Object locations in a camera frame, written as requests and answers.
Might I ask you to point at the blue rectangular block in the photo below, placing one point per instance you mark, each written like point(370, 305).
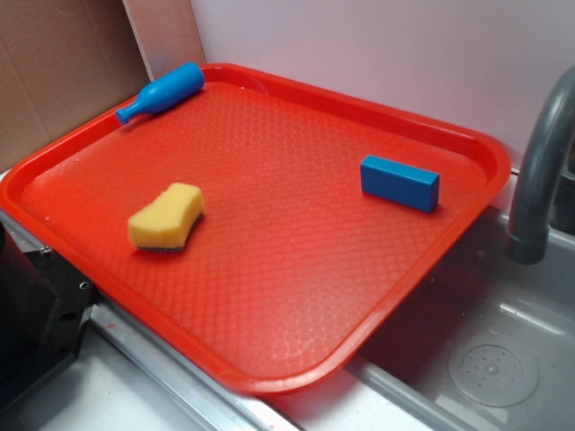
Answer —
point(400, 183)

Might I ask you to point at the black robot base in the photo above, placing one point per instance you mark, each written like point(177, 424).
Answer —
point(45, 304)

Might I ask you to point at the red plastic tray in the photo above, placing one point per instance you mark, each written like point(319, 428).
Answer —
point(292, 267)

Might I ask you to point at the yellow sponge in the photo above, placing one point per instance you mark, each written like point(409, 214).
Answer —
point(165, 223)

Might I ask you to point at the blue toy bottle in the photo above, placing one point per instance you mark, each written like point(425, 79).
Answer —
point(163, 93)

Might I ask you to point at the grey toy sink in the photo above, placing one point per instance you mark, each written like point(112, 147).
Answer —
point(481, 344)

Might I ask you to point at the grey faucet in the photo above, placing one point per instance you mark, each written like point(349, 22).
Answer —
point(544, 194)

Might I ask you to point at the brown cardboard panel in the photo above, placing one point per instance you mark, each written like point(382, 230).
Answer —
point(65, 62)

